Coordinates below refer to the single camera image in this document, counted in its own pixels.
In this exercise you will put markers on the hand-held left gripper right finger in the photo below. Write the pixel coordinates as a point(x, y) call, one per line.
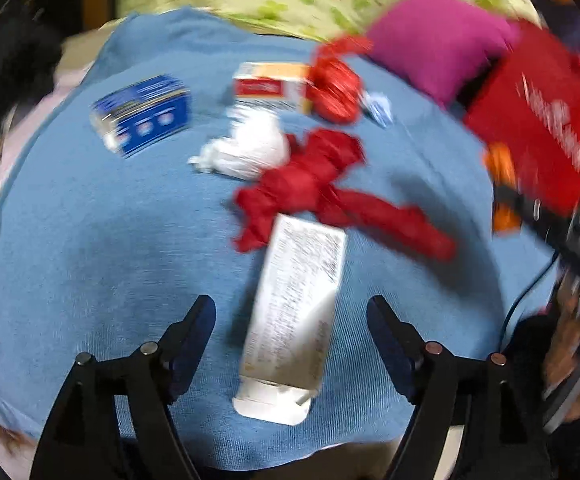
point(393, 347)

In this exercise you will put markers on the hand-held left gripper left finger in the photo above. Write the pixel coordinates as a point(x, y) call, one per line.
point(192, 345)

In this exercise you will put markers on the long white cardboard box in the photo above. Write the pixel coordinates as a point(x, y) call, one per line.
point(295, 300)

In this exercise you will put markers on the white tissue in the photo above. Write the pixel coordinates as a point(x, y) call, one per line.
point(255, 147)

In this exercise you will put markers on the blue cardboard box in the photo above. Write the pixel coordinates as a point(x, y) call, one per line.
point(145, 112)

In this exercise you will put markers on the small blue white wrapper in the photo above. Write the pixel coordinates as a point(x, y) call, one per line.
point(378, 107)

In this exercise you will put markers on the red and white box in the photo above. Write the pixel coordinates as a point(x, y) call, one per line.
point(270, 87)

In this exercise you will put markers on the shiny red wrapper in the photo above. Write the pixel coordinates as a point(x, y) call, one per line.
point(335, 85)

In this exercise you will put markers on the blue cloth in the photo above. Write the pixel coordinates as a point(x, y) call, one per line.
point(120, 260)

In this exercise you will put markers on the red paper bag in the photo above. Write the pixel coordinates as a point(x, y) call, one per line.
point(534, 110)

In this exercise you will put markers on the magenta pillow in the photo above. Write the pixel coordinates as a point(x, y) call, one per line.
point(434, 45)

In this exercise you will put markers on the pale pink sheet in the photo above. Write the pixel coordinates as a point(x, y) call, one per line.
point(15, 130)

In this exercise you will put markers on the dark cloth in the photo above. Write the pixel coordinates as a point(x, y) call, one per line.
point(17, 65)

